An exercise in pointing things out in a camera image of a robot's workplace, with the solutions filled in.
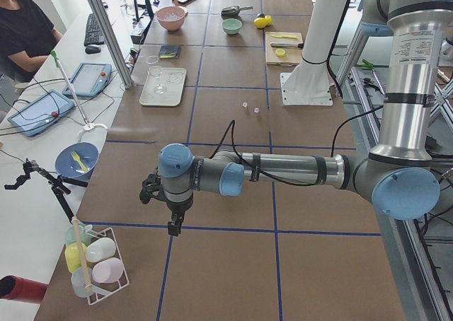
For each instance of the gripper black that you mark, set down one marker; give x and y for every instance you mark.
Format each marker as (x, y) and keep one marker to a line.
(178, 208)

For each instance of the green ceramic bowl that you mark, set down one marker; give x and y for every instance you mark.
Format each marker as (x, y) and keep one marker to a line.
(231, 26)

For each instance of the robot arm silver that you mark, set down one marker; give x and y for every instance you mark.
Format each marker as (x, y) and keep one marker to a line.
(395, 176)

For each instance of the blue bowl with fork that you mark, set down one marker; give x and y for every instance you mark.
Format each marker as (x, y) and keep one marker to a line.
(77, 161)

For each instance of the pink bowl of ice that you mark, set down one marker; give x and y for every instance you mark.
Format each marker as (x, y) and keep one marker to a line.
(172, 17)

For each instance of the metal ice scoop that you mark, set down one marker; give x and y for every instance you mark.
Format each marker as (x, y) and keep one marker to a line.
(235, 10)

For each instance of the cream bear tray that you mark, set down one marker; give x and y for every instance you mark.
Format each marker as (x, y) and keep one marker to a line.
(173, 79)

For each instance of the clear wine glass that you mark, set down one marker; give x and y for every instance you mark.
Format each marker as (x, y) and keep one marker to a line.
(155, 71)

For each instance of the blue teach pendant far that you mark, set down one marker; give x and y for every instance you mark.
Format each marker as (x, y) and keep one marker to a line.
(90, 79)

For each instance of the blue teach pendant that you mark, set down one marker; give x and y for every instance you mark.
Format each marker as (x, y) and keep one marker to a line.
(90, 79)
(40, 114)

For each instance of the blue teach pendant near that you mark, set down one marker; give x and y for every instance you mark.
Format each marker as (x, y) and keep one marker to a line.
(40, 114)

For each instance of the red cylinder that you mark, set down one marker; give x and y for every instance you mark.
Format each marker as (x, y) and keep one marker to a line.
(23, 290)

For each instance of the black computer mouse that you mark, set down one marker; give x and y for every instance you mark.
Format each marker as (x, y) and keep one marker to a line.
(92, 49)

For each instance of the wooden cutting board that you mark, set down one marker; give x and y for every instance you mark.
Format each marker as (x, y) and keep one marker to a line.
(292, 57)

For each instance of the half lemon slice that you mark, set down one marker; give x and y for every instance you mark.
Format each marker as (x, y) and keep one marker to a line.
(279, 52)

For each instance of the silver metal cylinder tool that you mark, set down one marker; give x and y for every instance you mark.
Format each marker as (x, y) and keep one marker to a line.
(287, 45)

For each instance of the black keyboard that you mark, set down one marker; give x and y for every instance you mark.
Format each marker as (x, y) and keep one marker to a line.
(93, 33)

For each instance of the yellow lemon large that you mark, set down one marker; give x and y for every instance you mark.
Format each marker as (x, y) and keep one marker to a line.
(260, 22)

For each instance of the yellow plastic knife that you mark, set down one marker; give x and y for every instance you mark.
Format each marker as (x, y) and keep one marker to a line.
(284, 36)

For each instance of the yellow lemon small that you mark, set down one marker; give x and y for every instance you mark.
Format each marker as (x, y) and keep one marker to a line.
(269, 20)

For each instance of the person in black shirt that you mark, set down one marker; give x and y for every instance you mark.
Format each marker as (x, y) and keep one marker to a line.
(27, 38)

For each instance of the white wire cup rack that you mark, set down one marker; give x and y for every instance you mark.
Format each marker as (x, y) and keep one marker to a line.
(94, 260)

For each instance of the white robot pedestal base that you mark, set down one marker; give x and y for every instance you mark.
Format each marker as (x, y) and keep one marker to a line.
(308, 84)

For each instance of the aluminium frame post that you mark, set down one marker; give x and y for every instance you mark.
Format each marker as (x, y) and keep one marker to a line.
(111, 42)

